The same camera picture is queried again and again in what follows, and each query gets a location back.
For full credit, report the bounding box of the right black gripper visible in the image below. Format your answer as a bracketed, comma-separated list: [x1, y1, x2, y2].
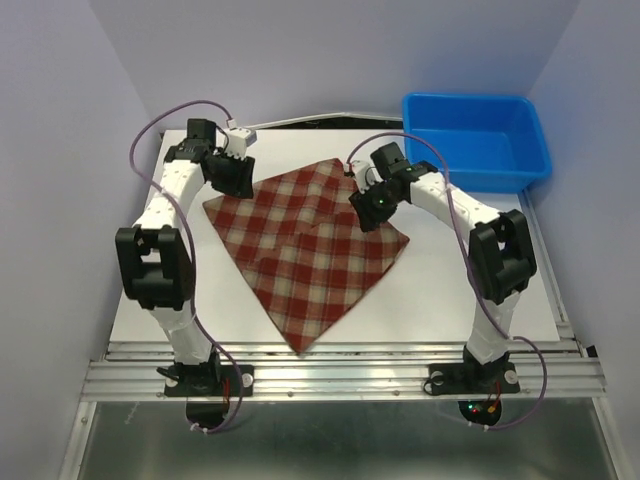
[346, 179, 400, 233]

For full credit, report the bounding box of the red plaid skirt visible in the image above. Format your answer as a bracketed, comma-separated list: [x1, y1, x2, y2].
[203, 159, 409, 354]

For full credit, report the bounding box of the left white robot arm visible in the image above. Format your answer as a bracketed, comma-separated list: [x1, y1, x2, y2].
[115, 119, 257, 394]

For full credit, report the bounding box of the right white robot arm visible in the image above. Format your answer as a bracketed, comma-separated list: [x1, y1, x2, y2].
[344, 142, 537, 390]

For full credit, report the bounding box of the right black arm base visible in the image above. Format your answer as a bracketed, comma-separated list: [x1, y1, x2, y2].
[422, 362, 521, 429]

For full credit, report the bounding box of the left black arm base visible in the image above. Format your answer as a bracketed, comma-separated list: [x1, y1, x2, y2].
[156, 363, 255, 434]

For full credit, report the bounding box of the blue plastic bin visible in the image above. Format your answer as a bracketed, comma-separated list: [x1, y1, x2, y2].
[402, 93, 552, 194]

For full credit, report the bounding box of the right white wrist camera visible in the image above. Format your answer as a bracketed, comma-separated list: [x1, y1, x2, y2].
[344, 160, 379, 194]

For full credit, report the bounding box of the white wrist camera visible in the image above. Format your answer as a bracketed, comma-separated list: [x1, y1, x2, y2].
[344, 160, 379, 194]
[223, 127, 257, 160]

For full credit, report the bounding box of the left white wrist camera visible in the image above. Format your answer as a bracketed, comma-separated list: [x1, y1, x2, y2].
[223, 127, 257, 160]

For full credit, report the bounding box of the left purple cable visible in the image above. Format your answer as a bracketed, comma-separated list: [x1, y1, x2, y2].
[129, 99, 246, 435]

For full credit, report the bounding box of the purple cable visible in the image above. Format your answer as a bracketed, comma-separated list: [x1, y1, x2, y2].
[129, 99, 246, 435]
[346, 131, 549, 432]

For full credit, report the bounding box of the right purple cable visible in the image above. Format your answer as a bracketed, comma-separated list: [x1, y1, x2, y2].
[346, 131, 549, 432]

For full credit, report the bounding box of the aluminium rail frame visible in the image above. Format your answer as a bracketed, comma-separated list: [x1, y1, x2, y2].
[60, 338, 634, 479]

